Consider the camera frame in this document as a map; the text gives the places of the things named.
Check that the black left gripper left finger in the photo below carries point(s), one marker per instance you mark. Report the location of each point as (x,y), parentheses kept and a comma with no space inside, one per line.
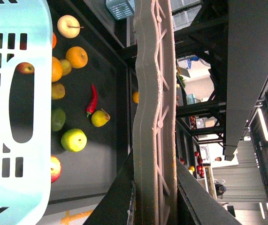
(118,205)

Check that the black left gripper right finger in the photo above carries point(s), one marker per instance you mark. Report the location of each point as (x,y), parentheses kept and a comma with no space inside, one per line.
(195,205)

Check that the light blue shopping basket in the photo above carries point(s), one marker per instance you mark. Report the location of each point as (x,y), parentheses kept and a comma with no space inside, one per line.
(25,111)

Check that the black metal display shelf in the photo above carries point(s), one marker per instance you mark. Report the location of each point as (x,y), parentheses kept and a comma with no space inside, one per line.
(223,104)

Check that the red apple front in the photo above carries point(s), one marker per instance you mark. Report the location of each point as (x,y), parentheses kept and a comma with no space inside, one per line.
(55,168)

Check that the green apple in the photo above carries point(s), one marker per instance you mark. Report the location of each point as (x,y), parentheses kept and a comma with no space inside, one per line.
(74,140)

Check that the yellow pear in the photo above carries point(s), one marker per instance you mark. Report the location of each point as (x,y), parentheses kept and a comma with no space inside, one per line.
(100,118)

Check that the red chili pepper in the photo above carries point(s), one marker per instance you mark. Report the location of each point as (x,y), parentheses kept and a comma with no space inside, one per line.
(93,102)

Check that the green avocado right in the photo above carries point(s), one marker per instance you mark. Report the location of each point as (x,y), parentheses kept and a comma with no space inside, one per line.
(58,118)

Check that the small yellow green fruit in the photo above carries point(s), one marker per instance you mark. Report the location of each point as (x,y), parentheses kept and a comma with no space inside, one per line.
(66,67)

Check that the yellow orange fruit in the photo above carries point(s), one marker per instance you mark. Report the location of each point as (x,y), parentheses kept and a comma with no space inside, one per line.
(57,69)

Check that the golden pear fruit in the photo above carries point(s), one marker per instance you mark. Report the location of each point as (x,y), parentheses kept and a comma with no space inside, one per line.
(77,56)

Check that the red yellow apple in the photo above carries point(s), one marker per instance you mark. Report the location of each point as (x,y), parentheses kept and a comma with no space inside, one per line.
(25,68)

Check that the orange behind apple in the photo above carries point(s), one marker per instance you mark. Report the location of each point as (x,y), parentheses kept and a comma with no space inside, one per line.
(54,41)

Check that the white pear with stem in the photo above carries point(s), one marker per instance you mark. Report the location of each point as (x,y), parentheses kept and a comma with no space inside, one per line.
(68,26)

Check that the small blue background basket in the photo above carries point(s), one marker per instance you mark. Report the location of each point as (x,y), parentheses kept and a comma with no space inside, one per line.
(121,9)

